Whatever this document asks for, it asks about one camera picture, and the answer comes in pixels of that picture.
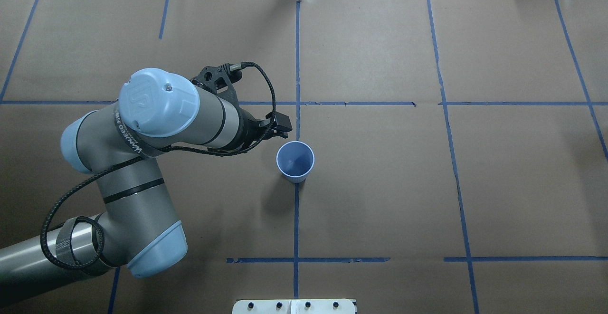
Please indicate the blue paper cup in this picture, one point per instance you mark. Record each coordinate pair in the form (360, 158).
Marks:
(295, 160)

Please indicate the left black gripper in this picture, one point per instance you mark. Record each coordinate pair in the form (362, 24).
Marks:
(249, 127)

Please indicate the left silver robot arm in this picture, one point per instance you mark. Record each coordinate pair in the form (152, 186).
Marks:
(122, 215)

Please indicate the white mounting post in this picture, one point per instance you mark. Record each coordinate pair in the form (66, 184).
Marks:
(296, 306)

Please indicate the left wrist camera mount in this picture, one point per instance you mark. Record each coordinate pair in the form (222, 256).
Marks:
(220, 81)

